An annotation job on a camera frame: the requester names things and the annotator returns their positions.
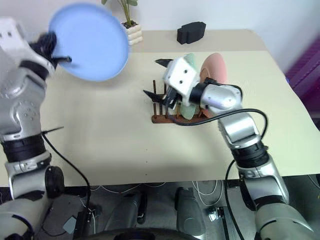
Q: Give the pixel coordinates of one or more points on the blue plastic plate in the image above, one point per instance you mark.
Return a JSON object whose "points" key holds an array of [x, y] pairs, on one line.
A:
{"points": [[92, 42]]}

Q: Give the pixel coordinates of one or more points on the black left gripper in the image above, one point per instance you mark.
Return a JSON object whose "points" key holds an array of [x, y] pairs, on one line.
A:
{"points": [[46, 43]]}

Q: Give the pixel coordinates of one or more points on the white bubbly plant pot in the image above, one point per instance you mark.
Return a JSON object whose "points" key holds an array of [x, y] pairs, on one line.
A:
{"points": [[135, 35]]}

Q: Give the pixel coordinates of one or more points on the dark rounded leg shape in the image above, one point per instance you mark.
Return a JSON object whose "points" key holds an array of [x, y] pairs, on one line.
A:
{"points": [[130, 210], [188, 212]]}

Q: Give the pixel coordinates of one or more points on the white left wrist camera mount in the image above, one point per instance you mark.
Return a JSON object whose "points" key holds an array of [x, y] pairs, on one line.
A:
{"points": [[11, 35]]}

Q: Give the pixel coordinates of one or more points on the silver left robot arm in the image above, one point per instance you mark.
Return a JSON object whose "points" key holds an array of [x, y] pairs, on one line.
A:
{"points": [[22, 110]]}

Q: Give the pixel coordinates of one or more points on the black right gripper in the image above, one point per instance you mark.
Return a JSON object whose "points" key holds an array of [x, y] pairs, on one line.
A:
{"points": [[172, 98]]}

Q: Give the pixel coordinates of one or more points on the purple ribbed object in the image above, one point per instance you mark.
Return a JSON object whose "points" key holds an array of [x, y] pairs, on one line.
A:
{"points": [[307, 72]]}

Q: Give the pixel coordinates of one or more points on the pink plastic plate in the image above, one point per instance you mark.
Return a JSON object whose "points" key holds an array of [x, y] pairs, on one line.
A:
{"points": [[215, 67]]}

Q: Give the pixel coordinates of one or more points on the green plastic plate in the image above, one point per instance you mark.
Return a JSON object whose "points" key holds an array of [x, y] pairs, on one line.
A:
{"points": [[187, 112]]}

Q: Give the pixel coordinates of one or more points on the dark round base shape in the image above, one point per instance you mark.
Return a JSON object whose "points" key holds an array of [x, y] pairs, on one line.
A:
{"points": [[140, 235]]}

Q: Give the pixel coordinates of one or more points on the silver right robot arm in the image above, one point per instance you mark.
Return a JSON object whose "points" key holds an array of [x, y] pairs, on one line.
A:
{"points": [[237, 127]]}

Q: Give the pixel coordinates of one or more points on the green leafy plant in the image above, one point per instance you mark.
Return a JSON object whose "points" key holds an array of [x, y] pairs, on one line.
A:
{"points": [[127, 12]]}

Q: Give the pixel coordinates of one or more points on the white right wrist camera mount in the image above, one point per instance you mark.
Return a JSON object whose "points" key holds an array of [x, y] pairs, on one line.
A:
{"points": [[182, 75]]}

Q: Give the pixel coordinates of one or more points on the wooden dish rack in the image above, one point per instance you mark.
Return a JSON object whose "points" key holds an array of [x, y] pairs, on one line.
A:
{"points": [[162, 120]]}

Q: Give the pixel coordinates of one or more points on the black foam block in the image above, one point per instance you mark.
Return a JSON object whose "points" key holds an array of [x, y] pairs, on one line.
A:
{"points": [[191, 32]]}

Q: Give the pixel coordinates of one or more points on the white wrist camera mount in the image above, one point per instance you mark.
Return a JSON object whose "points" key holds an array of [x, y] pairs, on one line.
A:
{"points": [[11, 35], [182, 75]]}

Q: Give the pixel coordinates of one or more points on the black metal floor bracket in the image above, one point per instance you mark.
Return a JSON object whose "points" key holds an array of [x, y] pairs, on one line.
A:
{"points": [[222, 220]]}

